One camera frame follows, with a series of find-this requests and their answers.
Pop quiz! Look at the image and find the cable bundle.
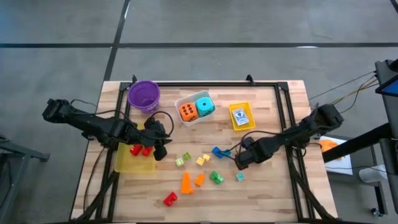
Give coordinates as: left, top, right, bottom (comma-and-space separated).
307, 70, 379, 108

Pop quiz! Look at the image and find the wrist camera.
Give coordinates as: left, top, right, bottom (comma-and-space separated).
241, 136, 255, 149
144, 116, 166, 132

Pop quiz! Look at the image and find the blue laptop screen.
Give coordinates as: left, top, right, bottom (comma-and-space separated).
375, 79, 398, 96

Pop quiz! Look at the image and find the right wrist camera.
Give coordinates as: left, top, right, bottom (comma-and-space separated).
241, 136, 255, 149

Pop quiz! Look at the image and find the orange cloth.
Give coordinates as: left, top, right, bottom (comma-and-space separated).
319, 139, 343, 161

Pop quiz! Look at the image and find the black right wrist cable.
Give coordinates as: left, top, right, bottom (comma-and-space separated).
231, 129, 282, 158

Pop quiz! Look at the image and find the white plastic bin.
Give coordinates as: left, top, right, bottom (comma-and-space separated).
174, 90, 217, 128

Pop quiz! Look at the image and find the orange foam die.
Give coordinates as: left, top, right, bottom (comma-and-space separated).
178, 101, 200, 123

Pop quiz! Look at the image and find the black equipment stand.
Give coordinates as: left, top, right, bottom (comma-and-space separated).
322, 58, 398, 218

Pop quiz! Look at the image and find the yellow plastic basket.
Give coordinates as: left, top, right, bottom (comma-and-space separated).
228, 101, 257, 132

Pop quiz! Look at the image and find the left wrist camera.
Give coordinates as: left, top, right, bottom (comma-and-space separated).
144, 116, 166, 132

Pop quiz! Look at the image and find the black table frame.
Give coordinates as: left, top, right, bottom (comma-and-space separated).
70, 74, 338, 223

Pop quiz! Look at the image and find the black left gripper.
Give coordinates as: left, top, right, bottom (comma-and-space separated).
136, 130, 174, 162

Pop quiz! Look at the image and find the purple monster face bucket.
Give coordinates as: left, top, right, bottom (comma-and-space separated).
127, 80, 162, 114

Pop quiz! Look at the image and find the green two-stud block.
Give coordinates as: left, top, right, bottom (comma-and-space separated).
209, 170, 224, 185

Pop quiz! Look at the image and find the yellow-green translucent tray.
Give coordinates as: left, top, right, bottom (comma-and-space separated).
113, 123, 157, 174

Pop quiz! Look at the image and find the blue toy block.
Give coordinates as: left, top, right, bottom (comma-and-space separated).
211, 146, 233, 159

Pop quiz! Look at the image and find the red stepped block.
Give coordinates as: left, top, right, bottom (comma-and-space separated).
163, 191, 178, 207

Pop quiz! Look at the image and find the gray metal frame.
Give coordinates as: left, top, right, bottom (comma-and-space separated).
0, 133, 51, 223

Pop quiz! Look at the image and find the white rounded object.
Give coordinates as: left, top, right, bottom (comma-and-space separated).
358, 164, 389, 184

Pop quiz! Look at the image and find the teal foam die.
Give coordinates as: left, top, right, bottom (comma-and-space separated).
195, 96, 216, 118

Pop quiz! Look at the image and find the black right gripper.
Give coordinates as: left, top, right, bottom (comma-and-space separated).
221, 139, 276, 171

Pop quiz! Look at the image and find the orange block with stud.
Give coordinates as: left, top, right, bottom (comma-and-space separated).
180, 172, 195, 195

